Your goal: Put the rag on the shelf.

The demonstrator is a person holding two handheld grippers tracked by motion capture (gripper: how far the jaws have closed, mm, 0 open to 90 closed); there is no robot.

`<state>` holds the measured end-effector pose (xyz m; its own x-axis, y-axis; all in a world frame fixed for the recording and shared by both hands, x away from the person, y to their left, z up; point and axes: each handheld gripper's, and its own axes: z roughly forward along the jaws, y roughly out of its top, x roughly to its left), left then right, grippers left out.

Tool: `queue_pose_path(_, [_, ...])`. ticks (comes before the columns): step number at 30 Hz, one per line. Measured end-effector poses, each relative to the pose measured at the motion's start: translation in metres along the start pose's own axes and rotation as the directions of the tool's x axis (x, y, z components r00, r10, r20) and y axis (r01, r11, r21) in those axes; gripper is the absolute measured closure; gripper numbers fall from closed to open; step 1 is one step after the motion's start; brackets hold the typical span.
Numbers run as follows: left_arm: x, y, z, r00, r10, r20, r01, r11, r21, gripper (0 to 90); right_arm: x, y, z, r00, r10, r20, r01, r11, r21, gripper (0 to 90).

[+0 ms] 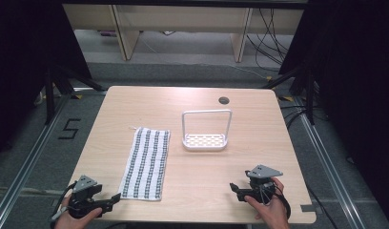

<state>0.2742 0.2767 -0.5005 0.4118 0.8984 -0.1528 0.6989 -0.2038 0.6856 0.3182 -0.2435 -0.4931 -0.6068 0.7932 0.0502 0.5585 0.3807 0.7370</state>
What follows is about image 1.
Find black curtain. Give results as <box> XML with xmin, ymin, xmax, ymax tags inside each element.
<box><xmin>0</xmin><ymin>0</ymin><xmax>92</xmax><ymax>161</ymax></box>
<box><xmin>277</xmin><ymin>0</ymin><xmax>389</xmax><ymax>228</ymax></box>

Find person's right hand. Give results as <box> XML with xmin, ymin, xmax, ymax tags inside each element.
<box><xmin>244</xmin><ymin>177</ymin><xmax>291</xmax><ymax>229</ymax></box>

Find black floor cables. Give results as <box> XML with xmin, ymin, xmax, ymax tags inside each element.
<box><xmin>278</xmin><ymin>104</ymin><xmax>312</xmax><ymax>129</ymax></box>

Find white rack with handle bar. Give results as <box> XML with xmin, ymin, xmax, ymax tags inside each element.
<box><xmin>181</xmin><ymin>109</ymin><xmax>234</xmax><ymax>152</ymax></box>

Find person's left hand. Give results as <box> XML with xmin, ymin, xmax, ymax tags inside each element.
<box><xmin>53</xmin><ymin>195</ymin><xmax>103</xmax><ymax>229</ymax></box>

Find black floor cable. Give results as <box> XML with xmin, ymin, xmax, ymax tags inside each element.
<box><xmin>305</xmin><ymin>182</ymin><xmax>340</xmax><ymax>229</ymax></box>

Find bundle of black cables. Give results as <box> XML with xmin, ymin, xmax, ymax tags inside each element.
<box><xmin>245</xmin><ymin>8</ymin><xmax>294</xmax><ymax>72</ymax></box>

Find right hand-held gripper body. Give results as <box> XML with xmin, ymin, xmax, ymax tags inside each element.
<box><xmin>244</xmin><ymin>163</ymin><xmax>284</xmax><ymax>205</ymax></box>

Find checked white and grey towel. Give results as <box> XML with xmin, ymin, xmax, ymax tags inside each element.
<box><xmin>117</xmin><ymin>126</ymin><xmax>172</xmax><ymax>202</ymax></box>

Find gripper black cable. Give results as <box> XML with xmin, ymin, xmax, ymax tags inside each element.
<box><xmin>49</xmin><ymin>181</ymin><xmax>78</xmax><ymax>223</ymax></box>
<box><xmin>273</xmin><ymin>185</ymin><xmax>293</xmax><ymax>220</ymax></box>

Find grey tape strip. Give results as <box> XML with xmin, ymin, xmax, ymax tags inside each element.
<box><xmin>299</xmin><ymin>203</ymin><xmax>317</xmax><ymax>214</ymax></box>

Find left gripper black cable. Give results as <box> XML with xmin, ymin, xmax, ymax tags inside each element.
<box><xmin>49</xmin><ymin>181</ymin><xmax>78</xmax><ymax>223</ymax></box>

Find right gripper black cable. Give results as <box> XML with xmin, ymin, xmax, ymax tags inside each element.
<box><xmin>273</xmin><ymin>185</ymin><xmax>293</xmax><ymax>220</ymax></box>

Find black metal stand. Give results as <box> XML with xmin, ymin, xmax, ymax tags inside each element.
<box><xmin>43</xmin><ymin>62</ymin><xmax>105</xmax><ymax>126</ymax></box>
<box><xmin>262</xmin><ymin>63</ymin><xmax>317</xmax><ymax>126</ymax></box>

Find aluminium floor rail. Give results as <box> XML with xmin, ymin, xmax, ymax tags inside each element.
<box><xmin>0</xmin><ymin>94</ymin><xmax>72</xmax><ymax>229</ymax></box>
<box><xmin>293</xmin><ymin>94</ymin><xmax>370</xmax><ymax>229</ymax></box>

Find beige background desk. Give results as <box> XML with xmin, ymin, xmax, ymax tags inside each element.
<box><xmin>62</xmin><ymin>3</ymin><xmax>305</xmax><ymax>63</ymax></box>

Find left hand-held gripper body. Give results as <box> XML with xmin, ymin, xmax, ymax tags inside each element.
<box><xmin>68</xmin><ymin>175</ymin><xmax>105</xmax><ymax>219</ymax></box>

